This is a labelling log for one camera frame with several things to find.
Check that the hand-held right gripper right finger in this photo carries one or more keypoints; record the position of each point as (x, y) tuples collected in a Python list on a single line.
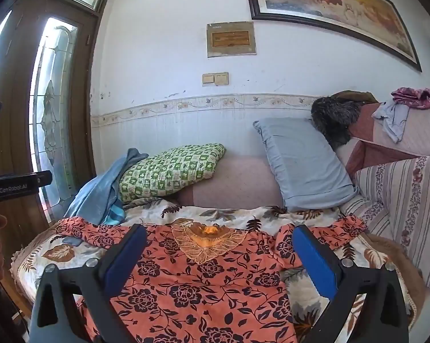
[(315, 264)]

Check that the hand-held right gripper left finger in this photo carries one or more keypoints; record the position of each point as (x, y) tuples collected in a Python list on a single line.
[(125, 260)]

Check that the orange floral blouse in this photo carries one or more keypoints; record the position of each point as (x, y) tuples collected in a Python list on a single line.
[(207, 293)]

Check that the teal striped cloth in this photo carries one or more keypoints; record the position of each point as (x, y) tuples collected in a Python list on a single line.
[(114, 214)]

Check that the blue cloth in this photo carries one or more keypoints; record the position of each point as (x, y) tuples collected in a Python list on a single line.
[(97, 193)]

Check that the cream leaf-print blanket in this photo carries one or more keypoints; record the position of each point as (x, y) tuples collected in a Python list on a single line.
[(236, 214)]

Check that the grey-blue pillow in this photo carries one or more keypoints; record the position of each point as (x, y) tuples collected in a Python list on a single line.
[(304, 164)]

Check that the green checked pillow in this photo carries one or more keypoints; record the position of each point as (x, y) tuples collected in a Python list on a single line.
[(172, 171)]

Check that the wooden stained-glass door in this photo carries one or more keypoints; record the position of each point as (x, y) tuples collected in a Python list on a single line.
[(18, 78)]

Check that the striped floral cushion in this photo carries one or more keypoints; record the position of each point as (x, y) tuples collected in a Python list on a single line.
[(408, 200)]

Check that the pink quilted sofa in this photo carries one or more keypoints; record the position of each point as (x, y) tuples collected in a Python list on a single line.
[(236, 182)]

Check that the black furry garment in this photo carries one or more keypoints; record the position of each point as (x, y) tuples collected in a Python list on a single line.
[(334, 121)]

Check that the pale lilac cloth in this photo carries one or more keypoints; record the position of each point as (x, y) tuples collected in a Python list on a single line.
[(393, 121)]

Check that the brown jacket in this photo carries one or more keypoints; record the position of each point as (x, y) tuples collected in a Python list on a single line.
[(358, 96)]

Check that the magenta patterned cloth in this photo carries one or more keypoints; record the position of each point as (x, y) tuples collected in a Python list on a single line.
[(418, 98)]

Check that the beige wall switch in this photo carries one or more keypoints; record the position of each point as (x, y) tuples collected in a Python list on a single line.
[(208, 79), (222, 78)]

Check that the small framed wall plaque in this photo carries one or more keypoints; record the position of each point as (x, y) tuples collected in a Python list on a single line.
[(231, 39)]

